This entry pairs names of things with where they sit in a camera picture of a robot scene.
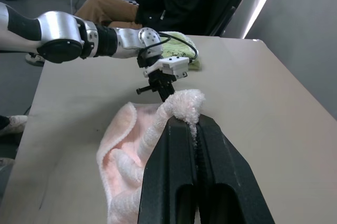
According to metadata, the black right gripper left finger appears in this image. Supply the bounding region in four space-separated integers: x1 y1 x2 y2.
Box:
137 117 198 224

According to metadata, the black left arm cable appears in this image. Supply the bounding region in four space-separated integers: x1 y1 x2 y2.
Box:
157 31 199 64

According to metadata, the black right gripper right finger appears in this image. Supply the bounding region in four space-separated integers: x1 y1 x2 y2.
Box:
196 114 276 224

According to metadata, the white patterned shoe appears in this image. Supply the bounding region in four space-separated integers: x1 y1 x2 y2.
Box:
25 52 46 67
0 115 28 137

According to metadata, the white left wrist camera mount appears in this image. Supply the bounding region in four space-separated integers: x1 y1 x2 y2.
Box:
143 57 191 80

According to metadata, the pink fluffy towel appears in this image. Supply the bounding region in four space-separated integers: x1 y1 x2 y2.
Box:
96 89 206 224

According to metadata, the green folded towel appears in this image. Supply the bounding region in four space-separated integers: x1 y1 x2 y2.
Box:
157 31 203 72

